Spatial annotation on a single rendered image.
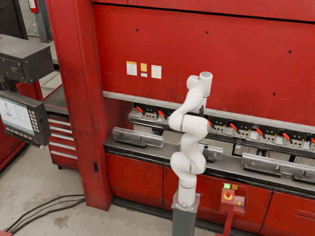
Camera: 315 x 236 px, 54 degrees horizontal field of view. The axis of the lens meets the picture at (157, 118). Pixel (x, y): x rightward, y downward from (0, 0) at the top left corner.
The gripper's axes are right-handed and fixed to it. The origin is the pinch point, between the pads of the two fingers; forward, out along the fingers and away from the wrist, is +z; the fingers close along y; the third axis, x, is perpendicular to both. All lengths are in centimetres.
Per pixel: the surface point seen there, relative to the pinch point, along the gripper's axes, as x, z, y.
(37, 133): -119, 18, 16
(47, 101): -158, 70, -80
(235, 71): 23.1, -20.8, -21.8
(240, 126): 34.9, 25.7, -13.1
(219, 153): 23, 59, -12
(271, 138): 59, 30, -6
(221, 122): 19.3, 25.4, -16.3
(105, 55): -78, -13, -45
